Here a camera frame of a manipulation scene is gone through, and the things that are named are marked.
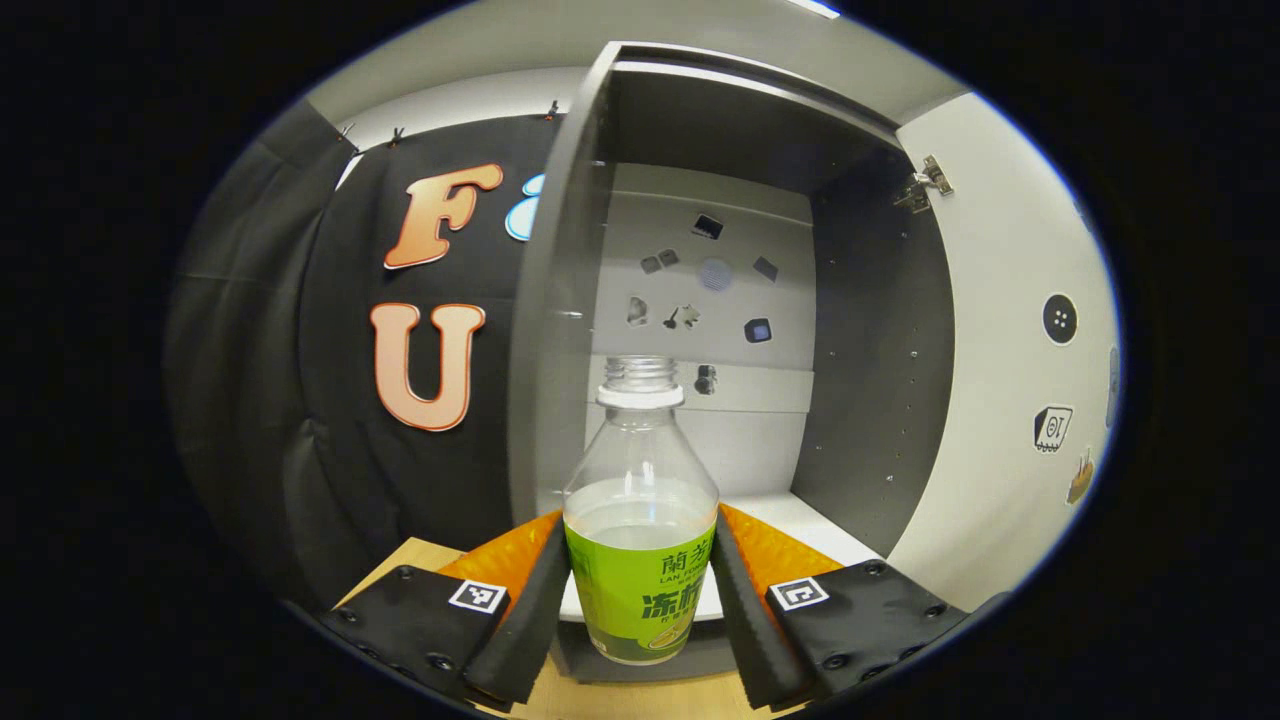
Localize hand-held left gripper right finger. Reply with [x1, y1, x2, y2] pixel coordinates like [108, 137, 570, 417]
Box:
[708, 503, 969, 711]

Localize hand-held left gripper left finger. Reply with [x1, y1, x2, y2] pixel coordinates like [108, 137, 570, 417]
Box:
[318, 510, 573, 713]

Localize clear bottle with green label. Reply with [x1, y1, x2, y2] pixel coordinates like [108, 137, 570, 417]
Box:
[562, 355, 721, 666]

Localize grey cabinet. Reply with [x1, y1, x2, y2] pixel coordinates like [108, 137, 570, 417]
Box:
[505, 40, 956, 686]

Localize beige cabinet door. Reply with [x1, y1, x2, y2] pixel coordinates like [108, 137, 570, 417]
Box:
[885, 92, 1121, 613]

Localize metal door hinge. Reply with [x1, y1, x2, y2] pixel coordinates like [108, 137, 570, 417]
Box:
[893, 155, 954, 214]

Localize black backdrop cloth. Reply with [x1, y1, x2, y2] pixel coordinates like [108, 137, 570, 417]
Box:
[165, 100, 566, 611]

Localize row of black cloth clips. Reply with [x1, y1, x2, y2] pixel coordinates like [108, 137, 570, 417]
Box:
[338, 98, 561, 149]

